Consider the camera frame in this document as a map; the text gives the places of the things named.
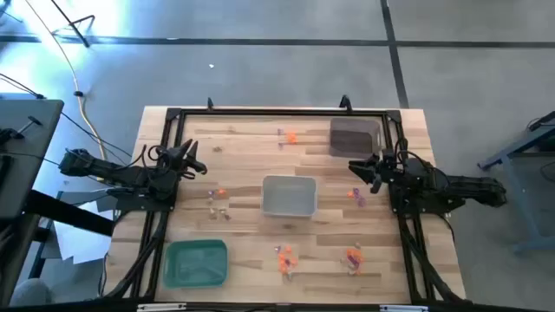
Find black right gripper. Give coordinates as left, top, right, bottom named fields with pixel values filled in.
left=348, top=156, right=403, bottom=195

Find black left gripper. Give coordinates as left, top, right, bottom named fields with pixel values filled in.
left=156, top=139, right=208, bottom=187

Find translucent grey plastic bin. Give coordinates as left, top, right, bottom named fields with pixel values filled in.
left=328, top=117, right=383, bottom=159

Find white plastic bin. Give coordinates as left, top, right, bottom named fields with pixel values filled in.
left=261, top=174, right=318, bottom=218

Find green plastic bin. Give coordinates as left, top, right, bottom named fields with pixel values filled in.
left=162, top=238, right=230, bottom=290

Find white paper sheets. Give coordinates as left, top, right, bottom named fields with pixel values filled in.
left=41, top=190, right=116, bottom=265

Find dark grey side table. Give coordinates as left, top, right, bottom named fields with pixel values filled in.
left=0, top=98, right=116, bottom=312

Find black tripod stand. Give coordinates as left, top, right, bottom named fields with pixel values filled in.
left=49, top=0, right=96, bottom=49

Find black tool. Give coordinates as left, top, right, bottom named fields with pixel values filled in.
left=0, top=114, right=44, bottom=146

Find person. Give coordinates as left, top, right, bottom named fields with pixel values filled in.
left=8, top=277, right=56, bottom=309

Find yellow power cable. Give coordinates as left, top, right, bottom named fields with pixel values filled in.
left=23, top=0, right=108, bottom=161

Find black cable bundle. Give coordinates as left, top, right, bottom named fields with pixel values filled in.
left=398, top=215, right=461, bottom=303
left=103, top=210, right=171, bottom=302

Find white metal bracket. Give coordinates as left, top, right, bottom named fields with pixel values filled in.
left=136, top=302, right=187, bottom=312
left=379, top=304, right=429, bottom=312

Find blue metal table frame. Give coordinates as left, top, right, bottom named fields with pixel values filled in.
left=476, top=110, right=555, bottom=255

